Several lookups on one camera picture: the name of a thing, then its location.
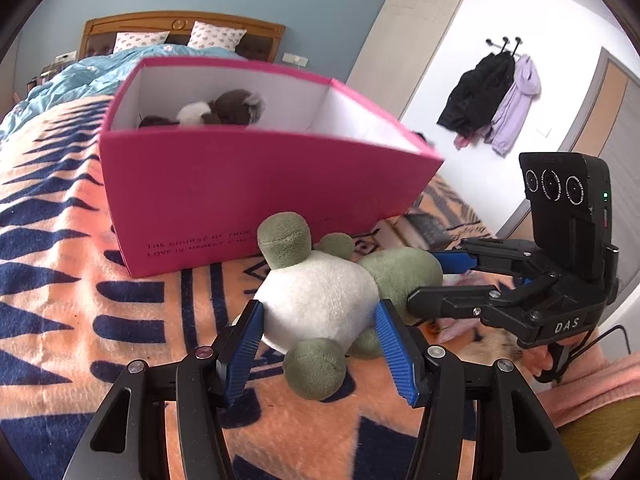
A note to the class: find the white wall socket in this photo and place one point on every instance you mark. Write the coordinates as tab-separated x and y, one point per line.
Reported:
295	59

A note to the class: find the light blue quilt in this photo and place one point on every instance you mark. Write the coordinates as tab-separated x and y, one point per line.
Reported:
65	80

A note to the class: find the beige wardrobe door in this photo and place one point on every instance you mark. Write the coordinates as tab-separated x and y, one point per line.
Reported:
410	35

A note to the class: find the grey framed sliding door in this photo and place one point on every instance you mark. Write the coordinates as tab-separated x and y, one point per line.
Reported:
617	125

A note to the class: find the brown plush toy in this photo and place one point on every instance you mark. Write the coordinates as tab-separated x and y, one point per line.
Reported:
235	105

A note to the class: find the black jacket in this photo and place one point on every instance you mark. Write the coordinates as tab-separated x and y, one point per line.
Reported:
475	95

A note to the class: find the white dotted pillow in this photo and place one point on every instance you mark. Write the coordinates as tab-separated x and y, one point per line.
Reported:
215	35
140	41

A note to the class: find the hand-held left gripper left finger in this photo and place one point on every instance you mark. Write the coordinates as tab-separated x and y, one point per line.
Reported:
247	345

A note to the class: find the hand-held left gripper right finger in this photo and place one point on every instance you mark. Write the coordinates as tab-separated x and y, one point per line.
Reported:
395	350

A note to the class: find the lilac hoodie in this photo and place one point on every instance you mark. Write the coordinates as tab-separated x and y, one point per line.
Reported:
515	105

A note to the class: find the white wall switch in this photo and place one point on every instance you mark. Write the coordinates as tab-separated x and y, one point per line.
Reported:
543	132

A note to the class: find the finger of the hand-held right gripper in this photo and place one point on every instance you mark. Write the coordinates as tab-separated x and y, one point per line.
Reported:
452	261
435	301

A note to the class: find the pink hanging garment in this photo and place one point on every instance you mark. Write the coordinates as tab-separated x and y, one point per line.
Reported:
465	139

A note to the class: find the orange navy patterned blanket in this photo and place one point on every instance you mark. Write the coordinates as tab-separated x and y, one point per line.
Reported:
50	260

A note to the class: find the pink cardboard box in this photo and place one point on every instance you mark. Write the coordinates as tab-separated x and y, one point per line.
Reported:
225	185

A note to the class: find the wooden bed headboard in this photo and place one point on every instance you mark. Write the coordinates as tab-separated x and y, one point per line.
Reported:
150	24

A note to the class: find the olive green cloth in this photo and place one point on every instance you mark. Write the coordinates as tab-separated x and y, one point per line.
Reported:
600	435

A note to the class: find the green plush turtle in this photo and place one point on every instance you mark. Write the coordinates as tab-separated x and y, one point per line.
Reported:
320	300

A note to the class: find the black wall coat hooks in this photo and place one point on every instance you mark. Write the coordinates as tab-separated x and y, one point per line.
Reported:
505	42

